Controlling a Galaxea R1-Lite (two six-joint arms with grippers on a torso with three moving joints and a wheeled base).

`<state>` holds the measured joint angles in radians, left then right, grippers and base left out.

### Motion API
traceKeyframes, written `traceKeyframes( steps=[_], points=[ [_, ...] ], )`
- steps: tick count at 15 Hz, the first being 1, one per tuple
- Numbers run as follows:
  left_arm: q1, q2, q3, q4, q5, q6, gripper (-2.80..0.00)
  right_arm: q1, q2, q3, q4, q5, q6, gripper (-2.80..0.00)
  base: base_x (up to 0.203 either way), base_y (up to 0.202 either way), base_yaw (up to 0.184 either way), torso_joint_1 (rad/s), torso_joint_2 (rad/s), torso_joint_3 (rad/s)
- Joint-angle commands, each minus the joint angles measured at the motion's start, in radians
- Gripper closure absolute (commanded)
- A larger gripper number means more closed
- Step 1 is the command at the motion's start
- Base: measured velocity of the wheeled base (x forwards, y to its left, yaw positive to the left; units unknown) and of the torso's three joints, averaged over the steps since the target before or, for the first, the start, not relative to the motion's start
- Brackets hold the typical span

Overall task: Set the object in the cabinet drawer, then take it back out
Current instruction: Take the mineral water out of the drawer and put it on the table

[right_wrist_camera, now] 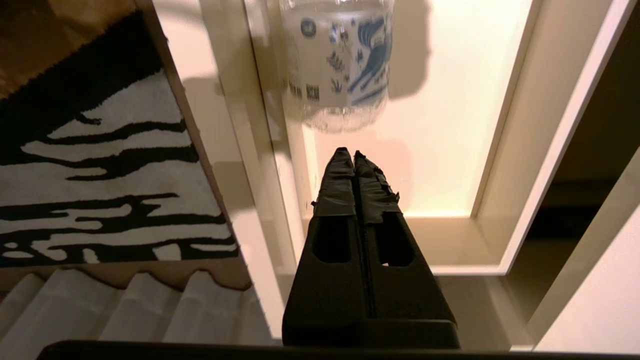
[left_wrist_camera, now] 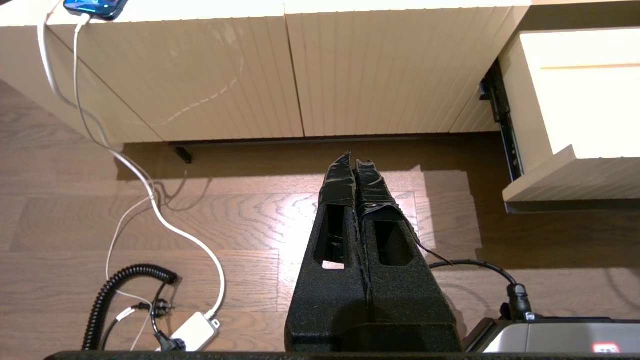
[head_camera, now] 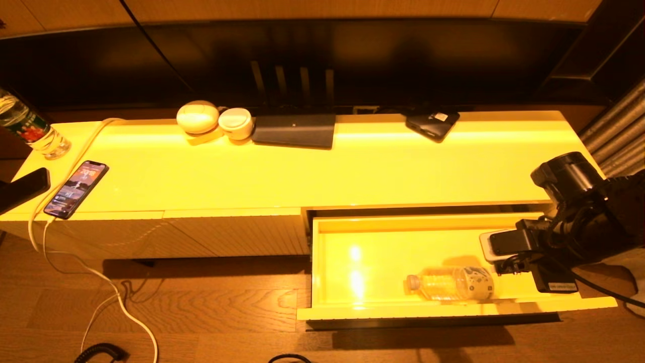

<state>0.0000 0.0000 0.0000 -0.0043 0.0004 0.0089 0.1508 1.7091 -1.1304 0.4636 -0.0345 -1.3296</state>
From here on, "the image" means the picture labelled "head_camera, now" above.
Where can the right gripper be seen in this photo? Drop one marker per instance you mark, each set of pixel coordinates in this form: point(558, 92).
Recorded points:
point(506, 243)

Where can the clear bottle with white cap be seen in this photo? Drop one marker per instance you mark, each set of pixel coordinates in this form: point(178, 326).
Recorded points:
point(453, 284)

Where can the cream white ribbed drawer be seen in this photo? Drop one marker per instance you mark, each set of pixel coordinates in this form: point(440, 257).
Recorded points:
point(378, 262)

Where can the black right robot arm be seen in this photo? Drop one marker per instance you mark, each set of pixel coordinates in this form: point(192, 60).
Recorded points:
point(569, 176)

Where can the white low tv cabinet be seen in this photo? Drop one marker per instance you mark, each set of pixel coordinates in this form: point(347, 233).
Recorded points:
point(227, 171)

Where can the black box with white label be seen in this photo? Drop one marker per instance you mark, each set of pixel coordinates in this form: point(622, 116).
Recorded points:
point(554, 280)

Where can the black device with white sticker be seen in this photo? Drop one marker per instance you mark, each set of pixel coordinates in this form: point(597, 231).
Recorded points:
point(433, 127)

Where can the grey pleated curtain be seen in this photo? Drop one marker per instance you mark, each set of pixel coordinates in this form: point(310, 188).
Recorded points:
point(620, 136)

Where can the dark grey router with antennas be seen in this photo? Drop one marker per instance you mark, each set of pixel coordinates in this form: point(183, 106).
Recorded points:
point(295, 131)

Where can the white round jar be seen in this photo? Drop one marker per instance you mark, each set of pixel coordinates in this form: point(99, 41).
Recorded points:
point(235, 123)

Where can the white oval device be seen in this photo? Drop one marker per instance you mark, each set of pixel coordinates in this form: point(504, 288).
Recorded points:
point(197, 117)

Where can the black television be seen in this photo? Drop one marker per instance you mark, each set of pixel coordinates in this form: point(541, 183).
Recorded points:
point(201, 60)

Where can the black smartphone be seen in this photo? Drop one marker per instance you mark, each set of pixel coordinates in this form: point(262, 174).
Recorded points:
point(75, 190)
point(21, 190)

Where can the water bottle with colourful label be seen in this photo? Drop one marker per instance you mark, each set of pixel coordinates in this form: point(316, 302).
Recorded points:
point(33, 132)

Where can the wall socket plate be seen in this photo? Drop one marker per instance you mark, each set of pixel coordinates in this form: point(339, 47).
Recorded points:
point(364, 110)

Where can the dark wooden wall cabinet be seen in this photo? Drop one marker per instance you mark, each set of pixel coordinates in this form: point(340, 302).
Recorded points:
point(604, 50)

